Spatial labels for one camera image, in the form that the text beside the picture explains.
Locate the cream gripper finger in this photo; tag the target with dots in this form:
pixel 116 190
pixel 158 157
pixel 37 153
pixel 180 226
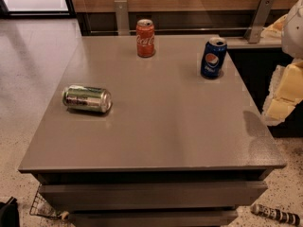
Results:
pixel 275 29
pixel 285 93

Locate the green soda can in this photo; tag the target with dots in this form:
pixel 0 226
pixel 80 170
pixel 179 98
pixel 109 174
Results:
pixel 87 98

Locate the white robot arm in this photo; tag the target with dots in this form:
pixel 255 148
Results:
pixel 292 33

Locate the blue Pepsi can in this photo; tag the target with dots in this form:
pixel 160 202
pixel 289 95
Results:
pixel 213 57

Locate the red Coca-Cola can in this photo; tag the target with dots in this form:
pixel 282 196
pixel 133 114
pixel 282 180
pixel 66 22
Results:
pixel 145 38

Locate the black white checkered stick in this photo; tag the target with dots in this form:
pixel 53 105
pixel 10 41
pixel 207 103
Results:
pixel 276 214

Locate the grey drawer cabinet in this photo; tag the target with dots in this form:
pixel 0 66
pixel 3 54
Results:
pixel 175 150

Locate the black bag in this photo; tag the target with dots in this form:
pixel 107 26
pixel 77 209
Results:
pixel 9 214

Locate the right metal bracket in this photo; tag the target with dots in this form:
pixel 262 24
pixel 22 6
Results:
pixel 253 32

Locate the metal bracket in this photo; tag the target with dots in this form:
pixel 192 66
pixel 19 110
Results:
pixel 253 32
pixel 122 17

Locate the left metal bracket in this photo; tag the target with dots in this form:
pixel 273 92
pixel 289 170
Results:
pixel 122 17

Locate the wire basket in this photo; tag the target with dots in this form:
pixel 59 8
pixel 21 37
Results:
pixel 41 208

